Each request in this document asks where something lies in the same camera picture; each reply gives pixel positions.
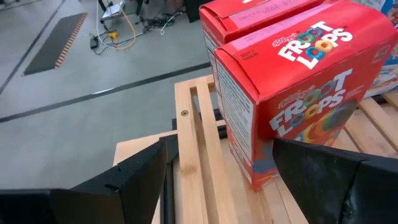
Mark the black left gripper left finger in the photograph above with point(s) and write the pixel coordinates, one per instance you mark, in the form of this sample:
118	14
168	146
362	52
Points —
133	193

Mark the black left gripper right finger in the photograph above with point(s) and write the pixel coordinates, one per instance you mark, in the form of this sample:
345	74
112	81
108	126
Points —
326	186

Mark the red Froot Loops cereal box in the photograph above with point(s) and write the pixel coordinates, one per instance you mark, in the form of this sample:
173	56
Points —
248	18
295	77

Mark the light blue Rice Krispies box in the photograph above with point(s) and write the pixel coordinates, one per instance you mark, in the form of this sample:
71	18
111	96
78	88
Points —
387	77

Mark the wooden slatted shelf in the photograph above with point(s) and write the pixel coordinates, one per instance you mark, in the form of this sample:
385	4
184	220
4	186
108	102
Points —
192	155

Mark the black power adapter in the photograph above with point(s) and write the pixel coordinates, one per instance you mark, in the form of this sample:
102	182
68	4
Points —
94	42

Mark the black hazard-striped floor mat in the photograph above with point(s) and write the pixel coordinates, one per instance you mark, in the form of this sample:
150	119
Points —
53	46

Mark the silver metal plate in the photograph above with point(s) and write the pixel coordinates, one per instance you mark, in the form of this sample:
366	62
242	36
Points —
112	12

